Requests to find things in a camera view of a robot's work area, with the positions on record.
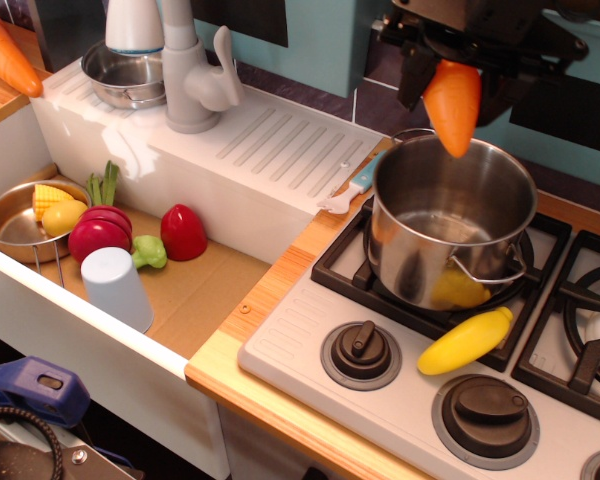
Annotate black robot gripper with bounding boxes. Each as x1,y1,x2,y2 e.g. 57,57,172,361
380,1,589,127

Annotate small orange toy carrot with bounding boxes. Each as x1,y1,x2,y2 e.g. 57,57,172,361
422,60,482,158

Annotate large steel cooking pot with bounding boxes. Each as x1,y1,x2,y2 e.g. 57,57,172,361
366,132,538,311

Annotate small steel pot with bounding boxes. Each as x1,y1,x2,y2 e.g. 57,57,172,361
81,41,166,110

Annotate large orange toy carrot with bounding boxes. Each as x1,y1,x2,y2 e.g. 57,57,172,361
0,20,43,98

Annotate white blue toy can opener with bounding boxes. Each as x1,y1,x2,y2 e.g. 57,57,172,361
317,150,386,215

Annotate left black burner grate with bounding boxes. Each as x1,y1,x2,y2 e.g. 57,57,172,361
311,199,572,372

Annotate black burner grate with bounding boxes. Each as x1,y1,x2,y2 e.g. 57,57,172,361
311,199,572,372
513,231,600,420

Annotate white toy sink basin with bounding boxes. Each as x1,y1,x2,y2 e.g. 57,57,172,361
0,63,381,479

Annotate right black burner grate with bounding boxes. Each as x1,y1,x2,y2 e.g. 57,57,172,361
513,231,600,420

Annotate yellow toy banana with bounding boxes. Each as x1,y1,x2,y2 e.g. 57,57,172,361
417,307,513,376

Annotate grey toy faucet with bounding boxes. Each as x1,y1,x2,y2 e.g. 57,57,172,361
161,1,244,134

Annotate left black stove knob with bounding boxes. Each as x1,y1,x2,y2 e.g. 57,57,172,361
320,320,402,392

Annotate grey toy stove top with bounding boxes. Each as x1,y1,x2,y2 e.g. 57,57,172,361
237,192,600,480

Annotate red toy pepper half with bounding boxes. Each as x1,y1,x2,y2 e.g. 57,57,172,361
160,204,208,261

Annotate white soap bottle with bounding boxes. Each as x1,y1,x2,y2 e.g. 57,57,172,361
105,0,164,56

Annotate middle black stove knob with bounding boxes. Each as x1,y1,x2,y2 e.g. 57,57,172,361
431,374,540,471

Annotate brown cardboard sheet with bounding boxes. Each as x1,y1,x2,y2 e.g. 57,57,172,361
39,207,274,360

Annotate green toy broccoli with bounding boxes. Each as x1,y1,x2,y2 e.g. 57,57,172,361
131,235,167,269

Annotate red toy radish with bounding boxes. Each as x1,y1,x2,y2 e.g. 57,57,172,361
68,160,132,264

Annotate light blue plastic cup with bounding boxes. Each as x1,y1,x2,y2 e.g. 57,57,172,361
81,247,154,333

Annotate yellow toy lemon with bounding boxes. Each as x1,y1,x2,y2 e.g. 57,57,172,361
42,200,88,238

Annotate yellow toy corn piece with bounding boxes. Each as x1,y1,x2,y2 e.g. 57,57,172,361
32,183,74,222

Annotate steel bowl on stand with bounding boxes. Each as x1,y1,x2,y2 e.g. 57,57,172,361
0,179,91,283

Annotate blue clamp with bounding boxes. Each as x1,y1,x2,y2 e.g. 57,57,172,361
0,356,91,428

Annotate black metal camera mount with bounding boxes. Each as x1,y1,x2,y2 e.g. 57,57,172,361
0,404,136,480

